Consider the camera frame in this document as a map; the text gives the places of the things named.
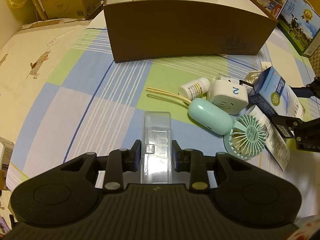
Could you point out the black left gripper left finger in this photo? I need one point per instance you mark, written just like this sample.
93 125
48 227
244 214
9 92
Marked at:
118 162

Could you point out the white pill bottle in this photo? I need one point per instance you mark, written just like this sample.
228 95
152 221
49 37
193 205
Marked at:
194 89

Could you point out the beige wooden stick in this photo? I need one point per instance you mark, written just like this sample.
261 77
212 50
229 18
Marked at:
169 94

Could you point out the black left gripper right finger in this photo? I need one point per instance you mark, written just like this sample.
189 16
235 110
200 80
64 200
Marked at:
191 161

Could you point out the mint green handheld fan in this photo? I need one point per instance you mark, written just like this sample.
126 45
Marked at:
244 137

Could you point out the green landscape milk box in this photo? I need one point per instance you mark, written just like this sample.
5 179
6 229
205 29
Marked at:
300 24

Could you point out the blue white medicine box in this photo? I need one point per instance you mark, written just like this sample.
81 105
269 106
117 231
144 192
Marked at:
274 96

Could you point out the clear plastic case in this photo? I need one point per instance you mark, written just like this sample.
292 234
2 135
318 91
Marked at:
156 159

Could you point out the white cube power adapter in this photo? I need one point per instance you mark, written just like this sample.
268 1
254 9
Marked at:
226 93

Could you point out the brown cardboard storage box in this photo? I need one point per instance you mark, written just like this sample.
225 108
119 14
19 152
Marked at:
149 29

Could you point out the white printed tube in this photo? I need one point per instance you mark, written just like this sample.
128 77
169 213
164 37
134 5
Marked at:
275 144

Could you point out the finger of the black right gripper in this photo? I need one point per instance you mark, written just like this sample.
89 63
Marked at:
296 127
310 90

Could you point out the checkered blue green tablecloth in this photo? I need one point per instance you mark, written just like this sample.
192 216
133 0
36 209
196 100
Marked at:
91 103

